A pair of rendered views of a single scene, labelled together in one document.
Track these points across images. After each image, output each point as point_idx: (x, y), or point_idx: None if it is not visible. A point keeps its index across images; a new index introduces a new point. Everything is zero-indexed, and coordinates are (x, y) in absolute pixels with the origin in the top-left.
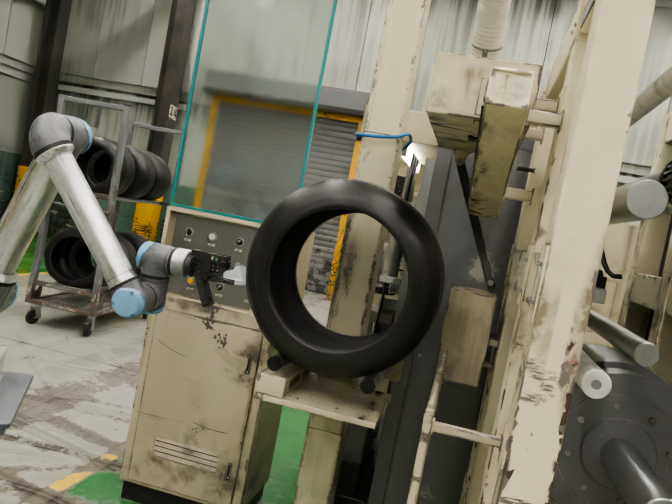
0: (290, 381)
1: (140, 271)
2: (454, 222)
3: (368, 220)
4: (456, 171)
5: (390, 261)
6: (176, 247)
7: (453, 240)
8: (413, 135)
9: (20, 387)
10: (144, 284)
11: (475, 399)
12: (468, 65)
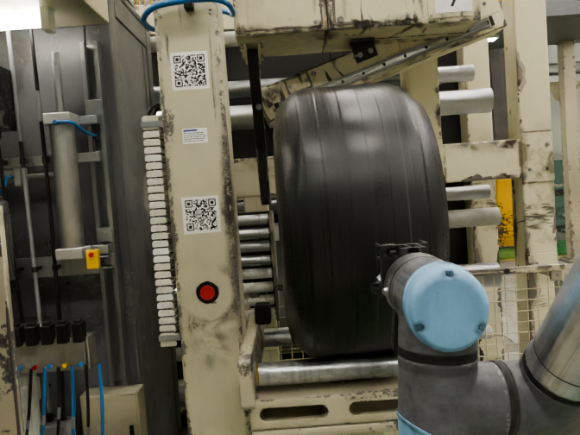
0: (349, 406)
1: (467, 353)
2: (130, 140)
3: (230, 145)
4: (121, 65)
5: (82, 220)
6: (425, 256)
7: (133, 166)
8: (96, 0)
9: None
10: (505, 360)
11: (166, 355)
12: None
